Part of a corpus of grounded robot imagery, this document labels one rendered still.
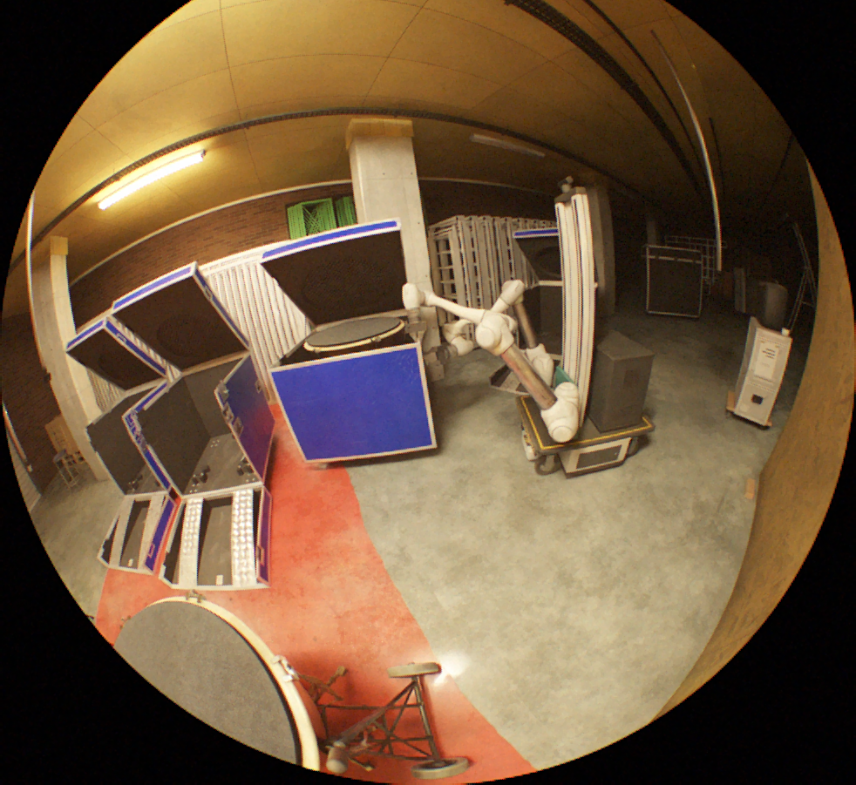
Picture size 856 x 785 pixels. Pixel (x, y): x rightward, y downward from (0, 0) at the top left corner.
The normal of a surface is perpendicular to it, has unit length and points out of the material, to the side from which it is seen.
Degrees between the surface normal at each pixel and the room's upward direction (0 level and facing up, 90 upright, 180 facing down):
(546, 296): 90
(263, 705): 0
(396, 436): 90
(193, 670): 0
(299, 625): 0
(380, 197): 90
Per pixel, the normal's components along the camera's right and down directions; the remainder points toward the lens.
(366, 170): 0.45, 0.25
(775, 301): -0.87, 0.25
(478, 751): -0.14, -0.93
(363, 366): 0.11, 0.33
